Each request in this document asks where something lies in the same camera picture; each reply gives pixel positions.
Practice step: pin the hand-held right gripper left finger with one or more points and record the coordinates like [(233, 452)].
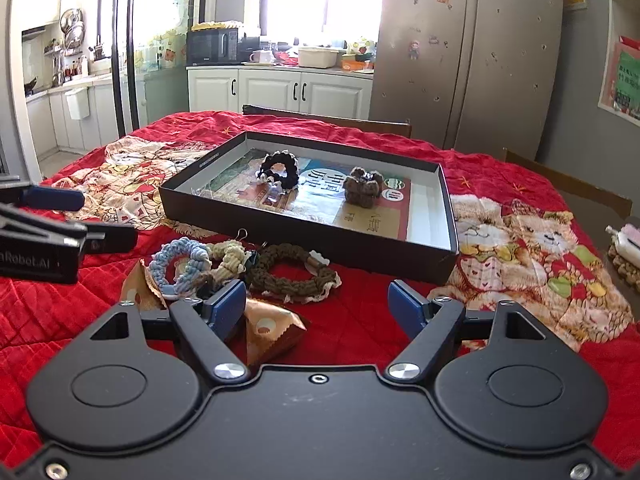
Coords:
[(227, 306)]

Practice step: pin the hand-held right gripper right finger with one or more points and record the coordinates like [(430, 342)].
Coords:
[(402, 306)]

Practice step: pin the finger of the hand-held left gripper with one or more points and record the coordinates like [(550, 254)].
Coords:
[(55, 198), (112, 239)]

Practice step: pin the gold triangular hair clip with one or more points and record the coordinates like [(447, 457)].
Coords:
[(270, 330)]

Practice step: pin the beige scrunchie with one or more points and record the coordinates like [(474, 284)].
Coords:
[(230, 255)]

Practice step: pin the gold bow hair clip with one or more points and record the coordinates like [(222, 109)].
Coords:
[(137, 285)]

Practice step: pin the blue scrunchie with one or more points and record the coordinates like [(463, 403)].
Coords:
[(162, 260)]

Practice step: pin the brown scrunchie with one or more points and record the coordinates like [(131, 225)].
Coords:
[(280, 255)]

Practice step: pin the black cardboard box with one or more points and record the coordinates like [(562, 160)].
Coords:
[(310, 252)]

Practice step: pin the red printed blanket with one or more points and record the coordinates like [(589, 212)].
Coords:
[(360, 305)]

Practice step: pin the dark binder clip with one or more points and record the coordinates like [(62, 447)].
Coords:
[(252, 259)]

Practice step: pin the white kitchen counter unit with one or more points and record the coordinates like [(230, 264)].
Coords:
[(55, 120)]

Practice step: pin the white hanging bin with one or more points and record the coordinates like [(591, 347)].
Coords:
[(76, 102)]

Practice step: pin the brown crochet hair clip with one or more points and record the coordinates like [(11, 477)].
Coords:
[(362, 190)]

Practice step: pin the printed calendar sheet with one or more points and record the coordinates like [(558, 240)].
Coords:
[(320, 200)]

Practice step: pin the black scrunchie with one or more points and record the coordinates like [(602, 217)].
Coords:
[(272, 161)]

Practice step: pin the range hood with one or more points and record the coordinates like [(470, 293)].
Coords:
[(34, 32)]

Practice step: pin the steel pot lids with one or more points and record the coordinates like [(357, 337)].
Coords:
[(72, 25)]

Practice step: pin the wooden chair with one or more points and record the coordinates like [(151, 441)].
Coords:
[(350, 122)]

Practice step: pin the black microwave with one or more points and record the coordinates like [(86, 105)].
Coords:
[(210, 46)]

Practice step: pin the white kitchen cabinet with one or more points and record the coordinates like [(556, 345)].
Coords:
[(270, 90)]

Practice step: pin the white bottle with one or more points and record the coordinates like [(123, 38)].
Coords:
[(625, 242)]

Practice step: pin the white mug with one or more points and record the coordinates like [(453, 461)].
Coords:
[(260, 56)]

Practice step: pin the orange box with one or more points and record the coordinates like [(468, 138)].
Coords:
[(355, 65)]

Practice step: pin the silver refrigerator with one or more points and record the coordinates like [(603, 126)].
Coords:
[(450, 60)]

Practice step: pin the doll fridge magnet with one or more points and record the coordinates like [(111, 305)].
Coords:
[(413, 50)]

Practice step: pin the white plastic basin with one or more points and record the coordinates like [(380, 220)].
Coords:
[(317, 57)]

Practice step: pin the plush toy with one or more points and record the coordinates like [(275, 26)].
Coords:
[(361, 46)]

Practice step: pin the black sliding door frame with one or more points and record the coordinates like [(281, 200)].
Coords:
[(119, 50)]

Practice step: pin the green and red wall poster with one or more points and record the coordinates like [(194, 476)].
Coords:
[(625, 80)]

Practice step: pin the white wall shelf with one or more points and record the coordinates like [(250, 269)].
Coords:
[(625, 15)]

